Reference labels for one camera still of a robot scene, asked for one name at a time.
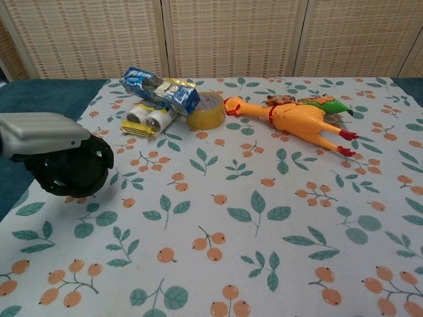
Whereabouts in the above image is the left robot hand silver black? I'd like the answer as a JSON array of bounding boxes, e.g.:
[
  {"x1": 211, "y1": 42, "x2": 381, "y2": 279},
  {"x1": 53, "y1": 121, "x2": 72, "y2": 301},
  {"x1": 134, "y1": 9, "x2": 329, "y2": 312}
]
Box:
[{"x1": 0, "y1": 112, "x2": 115, "y2": 197}]

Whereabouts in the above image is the woven bamboo screen panel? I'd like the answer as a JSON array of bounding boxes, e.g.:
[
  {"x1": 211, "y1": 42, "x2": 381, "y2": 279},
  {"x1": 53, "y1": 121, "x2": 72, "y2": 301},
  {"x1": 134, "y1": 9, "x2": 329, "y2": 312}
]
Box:
[
  {"x1": 0, "y1": 0, "x2": 169, "y2": 82},
  {"x1": 295, "y1": 0, "x2": 423, "y2": 79},
  {"x1": 161, "y1": 0, "x2": 310, "y2": 79},
  {"x1": 396, "y1": 19, "x2": 423, "y2": 79},
  {"x1": 0, "y1": 19, "x2": 30, "y2": 82}
]

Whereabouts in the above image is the blue cookie package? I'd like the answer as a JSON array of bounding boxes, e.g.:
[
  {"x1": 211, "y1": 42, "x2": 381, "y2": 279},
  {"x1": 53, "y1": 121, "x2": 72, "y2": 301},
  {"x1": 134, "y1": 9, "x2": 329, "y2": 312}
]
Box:
[{"x1": 118, "y1": 67, "x2": 202, "y2": 117}]

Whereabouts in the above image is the yellow white roll pack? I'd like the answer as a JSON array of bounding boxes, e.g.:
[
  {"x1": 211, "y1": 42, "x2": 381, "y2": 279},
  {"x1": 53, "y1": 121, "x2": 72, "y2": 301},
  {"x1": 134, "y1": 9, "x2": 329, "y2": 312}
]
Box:
[{"x1": 120, "y1": 77, "x2": 198, "y2": 139}]

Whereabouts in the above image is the floral print tablecloth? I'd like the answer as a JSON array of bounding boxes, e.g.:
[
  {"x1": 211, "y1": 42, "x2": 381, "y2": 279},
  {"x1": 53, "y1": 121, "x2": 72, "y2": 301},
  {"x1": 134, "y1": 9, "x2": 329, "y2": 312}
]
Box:
[{"x1": 0, "y1": 76, "x2": 423, "y2": 317}]

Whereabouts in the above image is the yellow rubber chicken toy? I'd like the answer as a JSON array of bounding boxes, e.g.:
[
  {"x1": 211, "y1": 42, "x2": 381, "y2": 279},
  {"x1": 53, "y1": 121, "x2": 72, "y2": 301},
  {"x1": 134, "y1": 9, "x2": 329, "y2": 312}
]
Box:
[{"x1": 223, "y1": 95, "x2": 360, "y2": 158}]

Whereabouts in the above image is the green snack bag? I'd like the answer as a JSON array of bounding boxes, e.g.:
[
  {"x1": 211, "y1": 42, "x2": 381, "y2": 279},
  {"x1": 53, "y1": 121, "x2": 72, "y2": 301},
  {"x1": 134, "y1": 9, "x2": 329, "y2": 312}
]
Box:
[{"x1": 262, "y1": 94, "x2": 354, "y2": 116}]

